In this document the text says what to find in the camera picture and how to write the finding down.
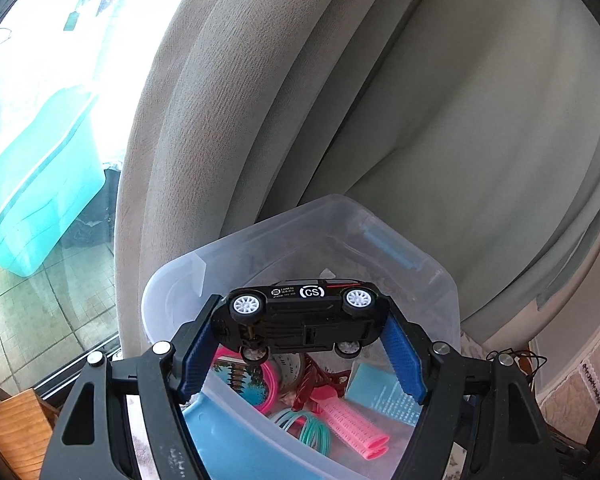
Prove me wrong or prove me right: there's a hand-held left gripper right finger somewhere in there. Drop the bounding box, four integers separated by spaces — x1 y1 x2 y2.
381 295 561 480

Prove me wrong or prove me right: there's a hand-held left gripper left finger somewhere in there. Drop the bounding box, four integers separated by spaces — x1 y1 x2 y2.
42 294 229 480

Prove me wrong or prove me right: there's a light blue paper packet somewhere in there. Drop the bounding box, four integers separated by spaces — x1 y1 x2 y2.
345 360 426 428

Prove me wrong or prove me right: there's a pink hair roller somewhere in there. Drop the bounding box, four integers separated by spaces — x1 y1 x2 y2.
325 410 384 462
309 390 392 449

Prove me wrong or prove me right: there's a pink round mirror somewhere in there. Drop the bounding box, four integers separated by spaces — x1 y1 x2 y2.
211 345 279 415

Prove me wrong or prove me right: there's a clear plastic storage container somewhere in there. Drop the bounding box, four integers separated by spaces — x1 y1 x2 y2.
140 193 462 480

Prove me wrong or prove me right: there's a red hair clip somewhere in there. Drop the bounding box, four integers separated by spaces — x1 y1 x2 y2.
292 366 351 408

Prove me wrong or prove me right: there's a black toy car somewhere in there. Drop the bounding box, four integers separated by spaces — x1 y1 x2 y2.
209 278 393 364

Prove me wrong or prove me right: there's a bundle of teal hair bands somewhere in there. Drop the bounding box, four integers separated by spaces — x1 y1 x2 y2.
280 407 333 456

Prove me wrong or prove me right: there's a beige quilted mattress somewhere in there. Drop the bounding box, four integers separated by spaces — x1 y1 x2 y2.
530 320 600 426

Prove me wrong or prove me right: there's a lace trimmed cloth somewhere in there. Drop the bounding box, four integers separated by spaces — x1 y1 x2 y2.
577 330 600 401

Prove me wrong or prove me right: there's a wooden chair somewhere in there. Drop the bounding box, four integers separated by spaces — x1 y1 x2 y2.
0 387 58 480

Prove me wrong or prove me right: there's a teal plastic storage box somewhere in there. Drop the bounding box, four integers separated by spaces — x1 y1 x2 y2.
0 85 106 278

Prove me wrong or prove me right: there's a grey green curtain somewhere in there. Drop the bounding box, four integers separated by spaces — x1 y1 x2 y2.
112 0 600 356

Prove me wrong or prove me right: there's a black cable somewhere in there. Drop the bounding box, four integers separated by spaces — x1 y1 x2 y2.
485 347 548 391

